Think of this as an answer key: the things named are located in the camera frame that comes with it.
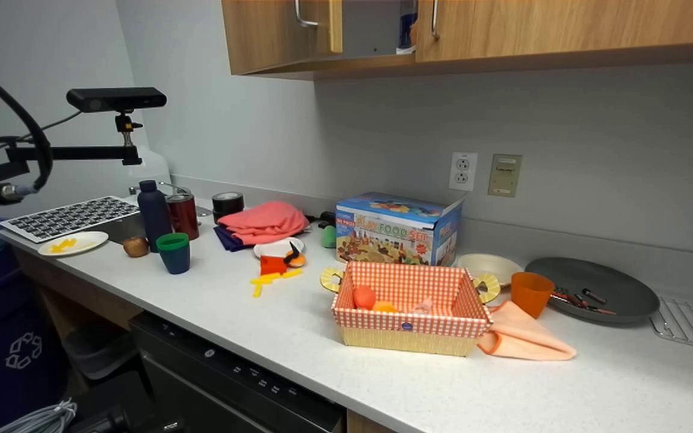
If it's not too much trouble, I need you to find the green toy item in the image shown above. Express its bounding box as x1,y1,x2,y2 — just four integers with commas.
320,227,336,251

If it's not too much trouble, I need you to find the brown small bowl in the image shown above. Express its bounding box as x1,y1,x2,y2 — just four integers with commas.
122,238,148,257

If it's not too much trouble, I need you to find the blue recycling bin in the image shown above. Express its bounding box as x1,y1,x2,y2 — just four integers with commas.
0,216,68,433

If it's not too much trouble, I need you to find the green and blue cup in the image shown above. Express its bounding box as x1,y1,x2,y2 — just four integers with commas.
157,233,189,275

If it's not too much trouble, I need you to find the peach cloth napkin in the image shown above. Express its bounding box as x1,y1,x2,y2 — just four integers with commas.
479,302,578,362

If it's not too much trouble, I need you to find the grid drying mat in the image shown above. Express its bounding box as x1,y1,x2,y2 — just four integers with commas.
0,195,140,244

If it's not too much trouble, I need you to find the white wall outlet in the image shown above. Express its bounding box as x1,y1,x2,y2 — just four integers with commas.
450,152,477,193

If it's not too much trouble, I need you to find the orange toy fruit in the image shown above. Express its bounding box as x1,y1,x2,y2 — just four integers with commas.
350,286,376,310

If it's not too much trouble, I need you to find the white bowl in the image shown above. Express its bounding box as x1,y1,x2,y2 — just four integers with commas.
455,253,520,304

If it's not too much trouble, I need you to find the colourful toy box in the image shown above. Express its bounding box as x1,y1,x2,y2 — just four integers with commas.
335,193,461,264

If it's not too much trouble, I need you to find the beige wall switch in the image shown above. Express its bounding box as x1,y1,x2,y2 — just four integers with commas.
489,154,521,198

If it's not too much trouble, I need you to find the orange plastic cup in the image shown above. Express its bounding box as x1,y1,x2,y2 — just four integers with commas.
509,272,555,317

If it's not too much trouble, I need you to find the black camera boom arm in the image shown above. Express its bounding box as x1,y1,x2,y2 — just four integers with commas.
0,114,140,208

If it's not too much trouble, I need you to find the black stereo camera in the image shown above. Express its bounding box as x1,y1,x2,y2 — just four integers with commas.
64,87,166,114

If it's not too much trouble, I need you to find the black tape roll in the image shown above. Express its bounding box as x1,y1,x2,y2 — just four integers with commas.
212,193,243,219

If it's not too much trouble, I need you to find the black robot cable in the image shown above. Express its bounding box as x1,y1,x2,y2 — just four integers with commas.
0,50,56,195

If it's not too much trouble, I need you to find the red checkered basket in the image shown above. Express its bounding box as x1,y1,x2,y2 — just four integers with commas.
332,262,491,357

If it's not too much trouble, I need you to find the dark blue bottle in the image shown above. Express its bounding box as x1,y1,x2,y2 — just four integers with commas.
136,180,171,246

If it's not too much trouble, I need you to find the wooden cabinet door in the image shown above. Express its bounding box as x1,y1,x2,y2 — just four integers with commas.
222,0,343,75

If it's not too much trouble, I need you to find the pink folded cloth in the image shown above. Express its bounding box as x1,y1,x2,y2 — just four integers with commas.
214,203,308,251

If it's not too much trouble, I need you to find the wooden upper cabinet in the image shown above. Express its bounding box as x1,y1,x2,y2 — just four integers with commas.
323,0,693,78

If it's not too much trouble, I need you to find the black dishwasher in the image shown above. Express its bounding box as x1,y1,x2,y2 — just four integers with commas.
129,314,343,433

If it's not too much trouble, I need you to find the dark grey round tray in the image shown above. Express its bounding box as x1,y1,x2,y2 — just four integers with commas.
526,257,658,327

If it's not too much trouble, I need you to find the white plate with food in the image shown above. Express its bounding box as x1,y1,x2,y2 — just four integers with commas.
38,231,107,257

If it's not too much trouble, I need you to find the yellow toy food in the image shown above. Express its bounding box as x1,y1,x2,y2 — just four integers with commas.
250,270,303,298

